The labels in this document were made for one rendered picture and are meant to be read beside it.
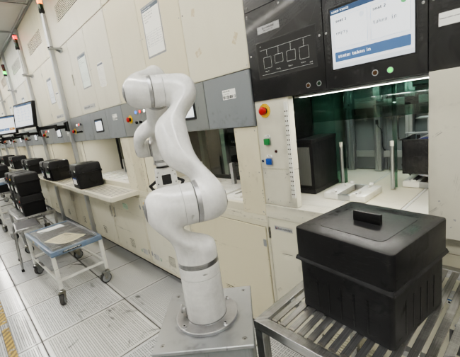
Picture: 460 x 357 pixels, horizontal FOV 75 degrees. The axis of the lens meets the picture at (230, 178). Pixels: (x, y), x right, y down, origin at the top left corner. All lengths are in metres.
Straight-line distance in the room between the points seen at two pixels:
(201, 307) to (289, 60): 1.03
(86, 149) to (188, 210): 3.31
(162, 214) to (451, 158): 0.88
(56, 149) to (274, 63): 4.50
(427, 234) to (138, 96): 0.87
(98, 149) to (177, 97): 3.18
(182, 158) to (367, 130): 1.59
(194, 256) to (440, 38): 0.97
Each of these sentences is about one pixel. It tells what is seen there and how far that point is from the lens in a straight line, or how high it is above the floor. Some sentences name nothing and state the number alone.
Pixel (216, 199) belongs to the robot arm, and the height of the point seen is 1.14.
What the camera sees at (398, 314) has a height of 0.85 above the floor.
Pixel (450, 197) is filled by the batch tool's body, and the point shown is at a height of 1.01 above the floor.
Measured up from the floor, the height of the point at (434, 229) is 1.01.
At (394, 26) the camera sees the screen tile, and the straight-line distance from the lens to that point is 1.23.
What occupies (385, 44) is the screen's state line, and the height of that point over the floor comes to 1.52.
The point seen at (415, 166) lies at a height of 0.98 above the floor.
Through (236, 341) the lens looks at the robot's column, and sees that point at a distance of 0.92.
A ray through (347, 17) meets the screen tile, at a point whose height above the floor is 1.64.
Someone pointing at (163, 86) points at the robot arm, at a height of 1.47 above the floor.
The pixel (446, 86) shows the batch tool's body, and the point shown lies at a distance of 1.12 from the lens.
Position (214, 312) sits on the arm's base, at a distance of 0.96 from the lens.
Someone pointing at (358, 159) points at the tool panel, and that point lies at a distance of 2.29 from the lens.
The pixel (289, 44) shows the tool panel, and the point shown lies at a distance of 1.42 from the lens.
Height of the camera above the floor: 1.35
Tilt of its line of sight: 12 degrees down
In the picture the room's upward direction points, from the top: 8 degrees counter-clockwise
